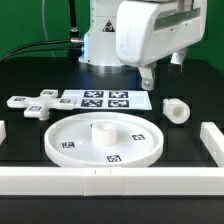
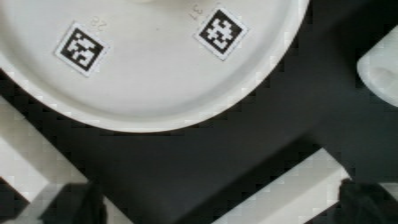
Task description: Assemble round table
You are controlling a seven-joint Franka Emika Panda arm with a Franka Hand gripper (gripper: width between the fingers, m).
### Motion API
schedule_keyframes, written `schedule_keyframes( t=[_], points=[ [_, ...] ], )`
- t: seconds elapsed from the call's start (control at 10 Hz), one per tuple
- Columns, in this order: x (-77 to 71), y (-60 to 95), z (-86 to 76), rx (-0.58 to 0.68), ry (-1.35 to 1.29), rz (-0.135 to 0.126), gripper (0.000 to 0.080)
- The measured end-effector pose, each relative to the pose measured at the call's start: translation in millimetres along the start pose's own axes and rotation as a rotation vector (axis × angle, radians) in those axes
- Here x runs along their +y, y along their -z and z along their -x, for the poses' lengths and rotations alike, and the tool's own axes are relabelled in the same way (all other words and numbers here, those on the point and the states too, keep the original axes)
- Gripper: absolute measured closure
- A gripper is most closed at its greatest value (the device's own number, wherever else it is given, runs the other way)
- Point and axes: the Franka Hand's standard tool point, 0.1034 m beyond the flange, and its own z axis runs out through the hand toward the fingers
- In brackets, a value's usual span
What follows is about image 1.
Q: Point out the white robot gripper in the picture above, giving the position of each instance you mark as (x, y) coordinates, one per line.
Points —
(147, 31)

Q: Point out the white round table top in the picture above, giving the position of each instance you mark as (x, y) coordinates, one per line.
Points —
(103, 139)

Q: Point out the white marker plate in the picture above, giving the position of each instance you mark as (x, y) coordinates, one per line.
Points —
(109, 99)

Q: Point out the white cross-shaped table base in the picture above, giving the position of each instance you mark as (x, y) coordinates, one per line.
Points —
(39, 107)

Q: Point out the white right rail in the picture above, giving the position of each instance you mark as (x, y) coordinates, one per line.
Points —
(213, 139)

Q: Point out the white rail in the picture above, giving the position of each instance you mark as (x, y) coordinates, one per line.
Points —
(111, 181)
(2, 131)
(213, 139)

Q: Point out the black vertical cable connector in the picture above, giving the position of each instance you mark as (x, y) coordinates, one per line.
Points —
(74, 33)

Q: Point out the white front rail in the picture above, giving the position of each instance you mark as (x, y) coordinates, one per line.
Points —
(111, 181)

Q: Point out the white left rail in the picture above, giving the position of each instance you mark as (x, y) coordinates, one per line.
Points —
(2, 131)

